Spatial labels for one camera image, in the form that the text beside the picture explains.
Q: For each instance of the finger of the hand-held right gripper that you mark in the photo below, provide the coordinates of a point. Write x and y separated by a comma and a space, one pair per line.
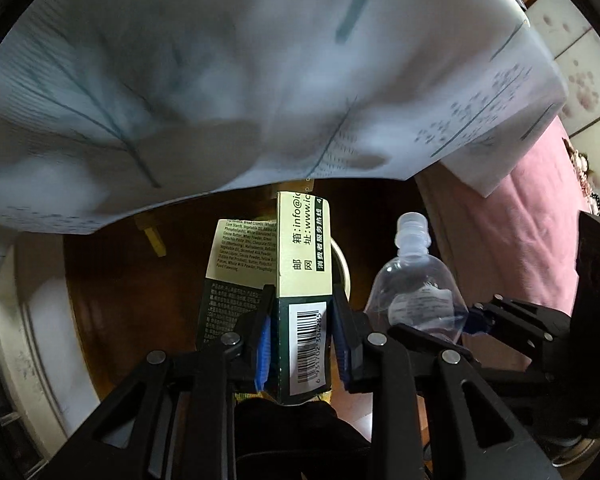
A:
520, 322

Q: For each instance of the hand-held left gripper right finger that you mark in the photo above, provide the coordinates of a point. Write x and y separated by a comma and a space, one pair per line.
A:
342, 355

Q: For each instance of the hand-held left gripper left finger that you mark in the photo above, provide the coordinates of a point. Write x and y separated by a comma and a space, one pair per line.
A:
262, 355

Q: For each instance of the green cream carton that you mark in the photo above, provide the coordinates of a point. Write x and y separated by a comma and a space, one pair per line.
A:
300, 260

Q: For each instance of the clear plastic bottle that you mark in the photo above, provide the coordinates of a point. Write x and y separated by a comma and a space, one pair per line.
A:
415, 280

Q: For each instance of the pink blanket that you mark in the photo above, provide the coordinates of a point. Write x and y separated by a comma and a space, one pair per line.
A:
505, 220

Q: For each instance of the wooden table leg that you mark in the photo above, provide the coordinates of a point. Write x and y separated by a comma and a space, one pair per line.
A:
152, 240

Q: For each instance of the floral sliding door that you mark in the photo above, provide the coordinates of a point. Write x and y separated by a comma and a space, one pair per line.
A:
580, 75

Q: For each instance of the tree print tablecloth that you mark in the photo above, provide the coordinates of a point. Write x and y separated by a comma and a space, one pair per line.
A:
230, 85

